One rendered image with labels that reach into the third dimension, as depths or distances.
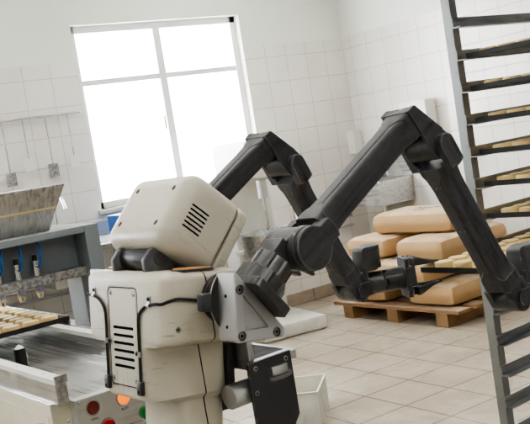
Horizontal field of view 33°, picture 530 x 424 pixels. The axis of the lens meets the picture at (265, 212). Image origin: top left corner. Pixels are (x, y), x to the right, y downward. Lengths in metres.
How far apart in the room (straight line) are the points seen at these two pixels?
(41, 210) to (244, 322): 1.55
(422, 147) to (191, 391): 0.63
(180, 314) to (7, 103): 4.85
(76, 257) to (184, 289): 1.51
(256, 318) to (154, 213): 0.28
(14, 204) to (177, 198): 1.35
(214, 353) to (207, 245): 0.20
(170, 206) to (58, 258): 1.43
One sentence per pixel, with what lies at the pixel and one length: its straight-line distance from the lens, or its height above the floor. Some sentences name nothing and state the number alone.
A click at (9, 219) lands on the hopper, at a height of 1.24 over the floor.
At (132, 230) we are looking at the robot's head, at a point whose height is 1.23.
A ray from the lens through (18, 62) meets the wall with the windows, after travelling 6.34.
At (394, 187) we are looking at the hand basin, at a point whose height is 0.83.
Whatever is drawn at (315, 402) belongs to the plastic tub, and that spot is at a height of 0.11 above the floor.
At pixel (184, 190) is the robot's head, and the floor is 1.29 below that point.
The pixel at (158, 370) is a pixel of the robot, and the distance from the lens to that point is 1.56.
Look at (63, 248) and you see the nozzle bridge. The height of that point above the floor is 1.11.
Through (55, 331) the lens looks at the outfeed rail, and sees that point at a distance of 2.81.
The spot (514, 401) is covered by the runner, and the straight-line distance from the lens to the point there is 2.74.
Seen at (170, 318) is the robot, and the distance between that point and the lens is 1.49.
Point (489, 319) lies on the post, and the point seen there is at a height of 0.75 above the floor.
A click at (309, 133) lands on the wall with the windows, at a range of 7.41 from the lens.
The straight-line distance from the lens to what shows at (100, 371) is 2.37.
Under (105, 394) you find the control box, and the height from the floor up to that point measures 0.83.
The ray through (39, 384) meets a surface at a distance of 2.19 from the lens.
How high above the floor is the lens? 1.36
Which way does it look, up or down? 5 degrees down
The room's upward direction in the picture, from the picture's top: 9 degrees counter-clockwise
